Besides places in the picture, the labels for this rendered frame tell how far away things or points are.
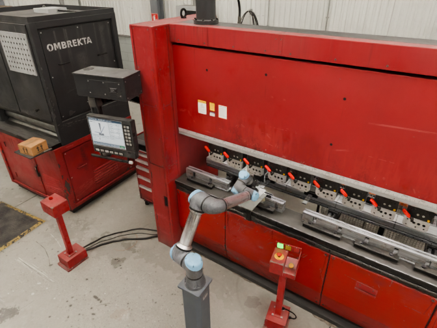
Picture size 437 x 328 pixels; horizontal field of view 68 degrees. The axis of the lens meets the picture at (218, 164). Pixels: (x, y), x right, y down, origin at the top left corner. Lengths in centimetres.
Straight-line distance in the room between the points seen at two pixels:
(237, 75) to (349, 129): 89
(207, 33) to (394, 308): 244
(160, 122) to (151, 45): 63
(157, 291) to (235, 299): 75
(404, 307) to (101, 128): 273
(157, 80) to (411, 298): 247
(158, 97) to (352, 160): 159
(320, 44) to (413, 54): 50
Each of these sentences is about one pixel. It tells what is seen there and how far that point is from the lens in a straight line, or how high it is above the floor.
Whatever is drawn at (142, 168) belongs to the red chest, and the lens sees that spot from 401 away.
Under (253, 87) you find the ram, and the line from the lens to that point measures 248.
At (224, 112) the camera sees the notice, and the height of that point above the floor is 166.
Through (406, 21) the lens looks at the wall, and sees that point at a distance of 634.
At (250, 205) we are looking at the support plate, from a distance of 270.
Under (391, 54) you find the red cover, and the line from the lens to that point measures 212.
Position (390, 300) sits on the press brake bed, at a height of 57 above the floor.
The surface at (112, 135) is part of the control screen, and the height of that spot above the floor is 144.
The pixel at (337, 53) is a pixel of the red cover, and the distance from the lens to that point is 218.
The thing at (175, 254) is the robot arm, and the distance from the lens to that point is 234.
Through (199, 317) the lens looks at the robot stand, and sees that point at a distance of 259.
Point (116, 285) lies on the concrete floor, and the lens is 357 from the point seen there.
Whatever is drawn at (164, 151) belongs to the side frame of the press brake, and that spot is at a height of 123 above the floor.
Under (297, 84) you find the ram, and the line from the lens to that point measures 232.
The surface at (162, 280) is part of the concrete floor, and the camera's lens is 350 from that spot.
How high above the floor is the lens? 265
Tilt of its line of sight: 30 degrees down
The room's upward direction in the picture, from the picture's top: 1 degrees counter-clockwise
